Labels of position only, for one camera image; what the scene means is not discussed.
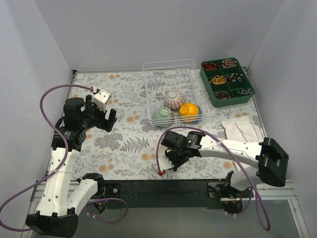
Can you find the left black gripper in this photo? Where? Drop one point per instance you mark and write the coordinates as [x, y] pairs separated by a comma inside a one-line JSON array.
[[103, 119]]

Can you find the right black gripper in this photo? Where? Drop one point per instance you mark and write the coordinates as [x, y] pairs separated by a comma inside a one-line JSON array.
[[175, 157]]

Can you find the mint green bowl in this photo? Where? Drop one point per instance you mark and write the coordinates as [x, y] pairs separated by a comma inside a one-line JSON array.
[[162, 117]]

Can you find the yellow bowl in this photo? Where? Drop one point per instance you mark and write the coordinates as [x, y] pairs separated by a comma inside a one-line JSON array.
[[190, 113]]

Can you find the dark blue bowl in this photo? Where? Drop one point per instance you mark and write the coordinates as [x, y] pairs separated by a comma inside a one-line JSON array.
[[198, 117]]

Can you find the red patterned bowl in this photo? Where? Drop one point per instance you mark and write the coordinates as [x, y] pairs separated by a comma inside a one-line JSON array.
[[174, 100]]

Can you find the white wire dish rack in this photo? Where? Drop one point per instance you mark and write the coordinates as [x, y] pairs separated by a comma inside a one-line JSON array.
[[164, 76]]

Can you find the green compartment tray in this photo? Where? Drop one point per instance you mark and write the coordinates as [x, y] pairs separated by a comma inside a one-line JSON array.
[[226, 82]]

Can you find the cream white bowl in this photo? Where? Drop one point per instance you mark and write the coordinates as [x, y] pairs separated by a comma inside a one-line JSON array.
[[162, 149]]

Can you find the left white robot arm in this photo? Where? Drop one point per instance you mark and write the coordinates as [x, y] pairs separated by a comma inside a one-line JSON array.
[[57, 213]]

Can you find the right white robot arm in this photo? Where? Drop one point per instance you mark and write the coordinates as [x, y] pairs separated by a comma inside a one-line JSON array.
[[258, 162]]

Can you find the floral table mat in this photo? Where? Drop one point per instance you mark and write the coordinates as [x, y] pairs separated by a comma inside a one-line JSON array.
[[129, 150]]

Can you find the white cloth towel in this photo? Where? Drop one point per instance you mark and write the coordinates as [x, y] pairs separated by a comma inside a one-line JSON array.
[[242, 129]]

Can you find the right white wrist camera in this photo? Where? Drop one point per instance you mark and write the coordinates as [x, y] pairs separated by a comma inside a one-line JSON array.
[[164, 163]]

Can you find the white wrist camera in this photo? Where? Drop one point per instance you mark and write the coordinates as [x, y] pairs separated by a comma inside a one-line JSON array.
[[164, 163], [100, 98]]

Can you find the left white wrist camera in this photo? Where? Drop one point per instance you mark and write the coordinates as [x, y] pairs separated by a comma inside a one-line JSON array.
[[100, 98]]

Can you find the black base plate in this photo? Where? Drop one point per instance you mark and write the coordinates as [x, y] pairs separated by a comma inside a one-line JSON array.
[[163, 193]]

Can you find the aluminium frame rail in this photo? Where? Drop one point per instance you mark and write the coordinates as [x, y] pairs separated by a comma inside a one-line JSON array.
[[267, 192]]

